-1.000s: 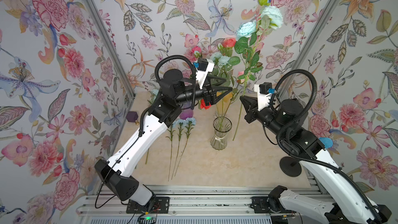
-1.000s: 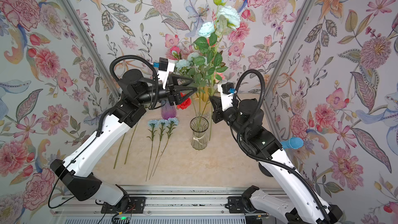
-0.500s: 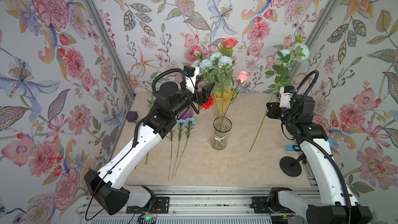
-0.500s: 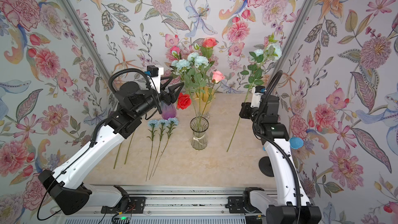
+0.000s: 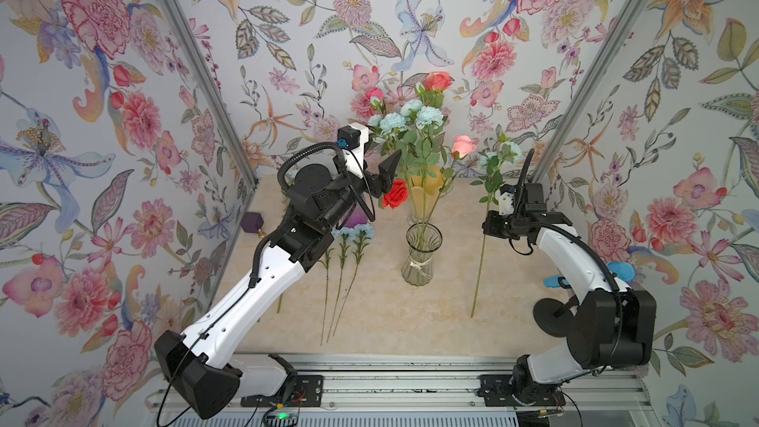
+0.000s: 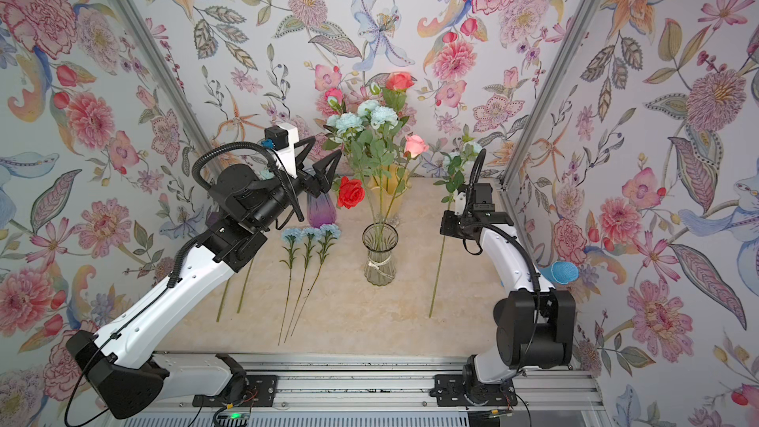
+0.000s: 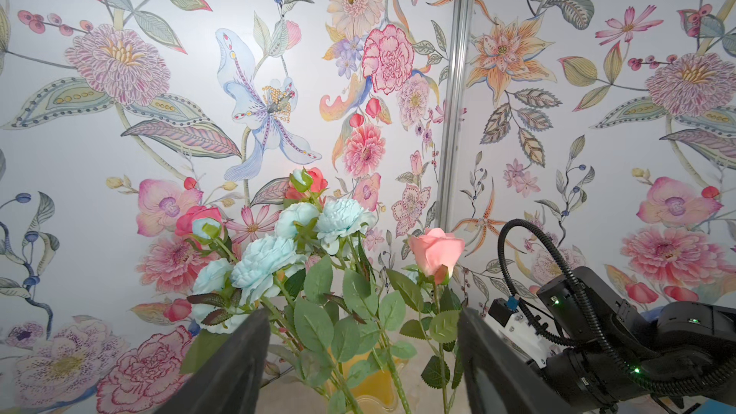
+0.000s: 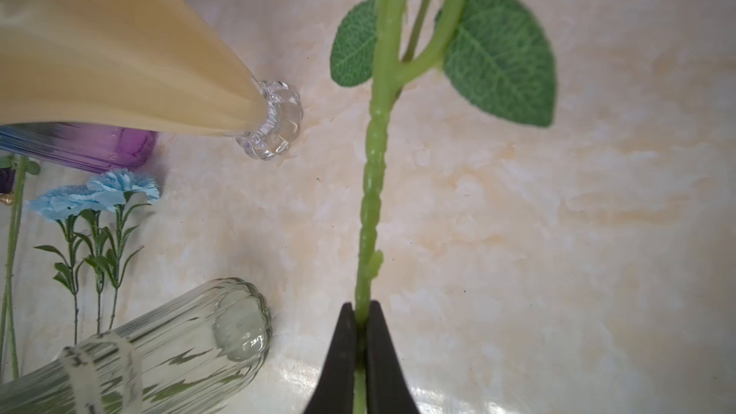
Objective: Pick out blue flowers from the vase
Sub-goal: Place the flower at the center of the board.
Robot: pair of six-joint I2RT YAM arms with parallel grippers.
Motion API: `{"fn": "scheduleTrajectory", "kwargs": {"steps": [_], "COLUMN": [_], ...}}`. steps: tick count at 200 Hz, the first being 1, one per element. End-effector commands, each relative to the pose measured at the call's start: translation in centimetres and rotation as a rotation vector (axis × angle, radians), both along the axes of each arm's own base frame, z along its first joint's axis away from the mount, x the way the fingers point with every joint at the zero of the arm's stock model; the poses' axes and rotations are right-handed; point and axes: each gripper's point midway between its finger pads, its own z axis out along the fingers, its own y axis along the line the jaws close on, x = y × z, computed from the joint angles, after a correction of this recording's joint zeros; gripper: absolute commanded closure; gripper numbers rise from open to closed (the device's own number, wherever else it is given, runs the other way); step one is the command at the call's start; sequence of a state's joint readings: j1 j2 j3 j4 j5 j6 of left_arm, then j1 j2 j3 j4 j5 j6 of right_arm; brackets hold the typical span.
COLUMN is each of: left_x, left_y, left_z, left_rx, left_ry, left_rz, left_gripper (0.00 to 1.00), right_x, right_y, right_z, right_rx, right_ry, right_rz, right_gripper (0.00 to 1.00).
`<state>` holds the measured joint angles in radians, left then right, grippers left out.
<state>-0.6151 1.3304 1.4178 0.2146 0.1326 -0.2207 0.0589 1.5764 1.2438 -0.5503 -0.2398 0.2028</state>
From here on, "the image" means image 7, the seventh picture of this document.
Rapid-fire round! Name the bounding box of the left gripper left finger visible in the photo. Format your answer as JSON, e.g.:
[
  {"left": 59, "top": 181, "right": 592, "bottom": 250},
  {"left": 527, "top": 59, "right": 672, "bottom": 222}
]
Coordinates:
[{"left": 157, "top": 310, "right": 270, "bottom": 414}]

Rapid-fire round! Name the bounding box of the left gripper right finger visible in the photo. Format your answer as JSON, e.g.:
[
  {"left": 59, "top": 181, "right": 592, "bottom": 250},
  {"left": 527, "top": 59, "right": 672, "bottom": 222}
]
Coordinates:
[{"left": 457, "top": 309, "right": 572, "bottom": 414}]

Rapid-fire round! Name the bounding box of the yellow ruffled glass vase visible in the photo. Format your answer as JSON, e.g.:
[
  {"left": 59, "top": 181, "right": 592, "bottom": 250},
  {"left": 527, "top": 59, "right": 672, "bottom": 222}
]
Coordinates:
[{"left": 324, "top": 354, "right": 407, "bottom": 413}]

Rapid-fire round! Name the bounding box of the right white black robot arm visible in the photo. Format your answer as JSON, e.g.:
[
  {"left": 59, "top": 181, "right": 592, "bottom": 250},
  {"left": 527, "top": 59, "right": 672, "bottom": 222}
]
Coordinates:
[{"left": 498, "top": 220, "right": 735, "bottom": 412}]

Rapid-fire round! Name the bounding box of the pink rose blue carnation bouquet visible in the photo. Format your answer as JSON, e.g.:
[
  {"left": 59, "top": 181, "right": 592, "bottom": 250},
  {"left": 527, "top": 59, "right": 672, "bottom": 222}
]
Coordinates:
[{"left": 174, "top": 167, "right": 328, "bottom": 236}]

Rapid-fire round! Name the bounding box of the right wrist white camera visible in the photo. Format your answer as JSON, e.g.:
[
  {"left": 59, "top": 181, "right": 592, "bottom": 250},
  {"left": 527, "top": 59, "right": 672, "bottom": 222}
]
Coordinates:
[{"left": 485, "top": 298, "right": 553, "bottom": 369}]

